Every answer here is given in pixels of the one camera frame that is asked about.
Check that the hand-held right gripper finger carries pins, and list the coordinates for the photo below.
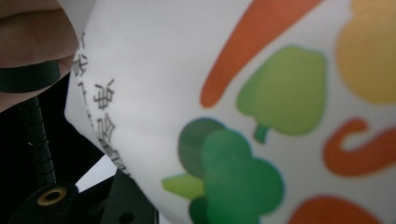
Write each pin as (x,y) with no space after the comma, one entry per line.
(127,202)

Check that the white blue vegetable print pouch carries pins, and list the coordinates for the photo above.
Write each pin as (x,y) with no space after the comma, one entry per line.
(249,93)

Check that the white table sheet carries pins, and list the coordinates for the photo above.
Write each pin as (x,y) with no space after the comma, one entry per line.
(95,175)

